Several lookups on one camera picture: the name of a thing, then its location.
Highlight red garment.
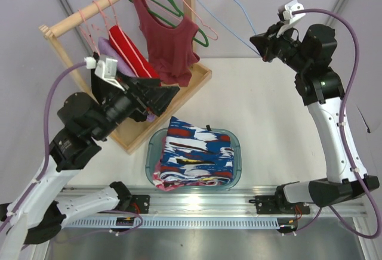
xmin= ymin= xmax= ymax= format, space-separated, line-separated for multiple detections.
xmin=109 ymin=24 xmax=162 ymax=79

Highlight light blue wire hanger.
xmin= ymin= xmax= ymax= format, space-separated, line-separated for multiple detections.
xmin=196 ymin=0 xmax=259 ymax=57

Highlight wooden clothes rack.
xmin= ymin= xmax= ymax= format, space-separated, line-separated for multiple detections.
xmin=39 ymin=0 xmax=212 ymax=154

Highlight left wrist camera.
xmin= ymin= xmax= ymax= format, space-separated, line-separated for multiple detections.
xmin=84 ymin=57 xmax=125 ymax=91

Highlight pink hanger with red garment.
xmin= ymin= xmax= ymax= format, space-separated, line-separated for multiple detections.
xmin=103 ymin=0 xmax=153 ymax=78

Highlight green hanger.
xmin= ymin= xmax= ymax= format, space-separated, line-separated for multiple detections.
xmin=126 ymin=0 xmax=210 ymax=48

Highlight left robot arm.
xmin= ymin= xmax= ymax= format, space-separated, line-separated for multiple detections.
xmin=1 ymin=77 xmax=179 ymax=246

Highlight purple garment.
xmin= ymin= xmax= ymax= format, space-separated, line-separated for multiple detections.
xmin=98 ymin=37 xmax=156 ymax=122

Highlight teal plastic basket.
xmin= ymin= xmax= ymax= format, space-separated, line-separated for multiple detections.
xmin=145 ymin=128 xmax=242 ymax=193

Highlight pink empty wire hanger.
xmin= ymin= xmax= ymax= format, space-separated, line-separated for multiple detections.
xmin=140 ymin=0 xmax=218 ymax=41

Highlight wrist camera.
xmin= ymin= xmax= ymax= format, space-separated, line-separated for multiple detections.
xmin=84 ymin=57 xmax=125 ymax=91
xmin=276 ymin=0 xmax=306 ymax=38

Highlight black garment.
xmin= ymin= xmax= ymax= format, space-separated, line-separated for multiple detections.
xmin=90 ymin=52 xmax=119 ymax=104

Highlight blue patterned trousers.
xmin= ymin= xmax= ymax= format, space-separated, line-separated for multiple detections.
xmin=153 ymin=116 xmax=234 ymax=186

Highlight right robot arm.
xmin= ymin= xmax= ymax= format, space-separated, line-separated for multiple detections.
xmin=249 ymin=23 xmax=380 ymax=208

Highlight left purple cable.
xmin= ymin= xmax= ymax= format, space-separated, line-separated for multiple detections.
xmin=0 ymin=61 xmax=90 ymax=234

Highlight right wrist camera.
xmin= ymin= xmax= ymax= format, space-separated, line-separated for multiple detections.
xmin=276 ymin=0 xmax=306 ymax=38

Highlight maroon tank top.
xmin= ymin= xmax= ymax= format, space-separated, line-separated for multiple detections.
xmin=132 ymin=0 xmax=200 ymax=87

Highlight white slotted cable duct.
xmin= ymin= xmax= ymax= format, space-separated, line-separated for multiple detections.
xmin=67 ymin=216 xmax=280 ymax=230

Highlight pink hanger with black garment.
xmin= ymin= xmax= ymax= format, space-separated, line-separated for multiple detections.
xmin=78 ymin=10 xmax=100 ymax=55

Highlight pink hanger with purple garment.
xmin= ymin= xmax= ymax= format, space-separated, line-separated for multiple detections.
xmin=93 ymin=0 xmax=121 ymax=49

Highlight aluminium mounting rail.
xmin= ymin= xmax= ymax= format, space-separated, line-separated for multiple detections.
xmin=59 ymin=184 xmax=368 ymax=218

